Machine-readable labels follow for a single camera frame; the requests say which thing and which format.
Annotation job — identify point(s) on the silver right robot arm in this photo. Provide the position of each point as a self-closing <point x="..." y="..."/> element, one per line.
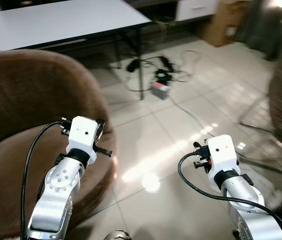
<point x="246" y="205"/>

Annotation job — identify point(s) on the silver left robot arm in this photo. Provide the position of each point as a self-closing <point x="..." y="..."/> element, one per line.
<point x="56" y="200"/>

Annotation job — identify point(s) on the brown round plush sofa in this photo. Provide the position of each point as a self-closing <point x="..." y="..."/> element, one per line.
<point x="26" y="90"/>

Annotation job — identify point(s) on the grey power box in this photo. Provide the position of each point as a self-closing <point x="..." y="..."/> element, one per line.
<point x="160" y="90"/>

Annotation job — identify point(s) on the black power adapter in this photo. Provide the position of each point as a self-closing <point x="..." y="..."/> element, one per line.
<point x="133" y="65"/>

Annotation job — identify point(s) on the black charger block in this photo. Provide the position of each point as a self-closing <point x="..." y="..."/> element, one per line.
<point x="164" y="76"/>

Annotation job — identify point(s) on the white rectangular table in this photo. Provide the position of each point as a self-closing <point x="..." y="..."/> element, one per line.
<point x="56" y="22"/>

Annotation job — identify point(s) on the brown cardboard box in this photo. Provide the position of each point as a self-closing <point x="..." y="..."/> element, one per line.
<point x="227" y="25"/>

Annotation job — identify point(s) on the white drawer cabinet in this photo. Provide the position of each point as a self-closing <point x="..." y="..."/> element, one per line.
<point x="196" y="9"/>

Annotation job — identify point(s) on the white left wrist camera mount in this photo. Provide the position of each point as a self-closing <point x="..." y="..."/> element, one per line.
<point x="82" y="134"/>

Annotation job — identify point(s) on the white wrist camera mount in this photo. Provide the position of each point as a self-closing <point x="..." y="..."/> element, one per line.
<point x="82" y="134"/>
<point x="222" y="155"/>

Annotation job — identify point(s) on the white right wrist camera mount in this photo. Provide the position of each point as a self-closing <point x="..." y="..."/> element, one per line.
<point x="222" y="155"/>

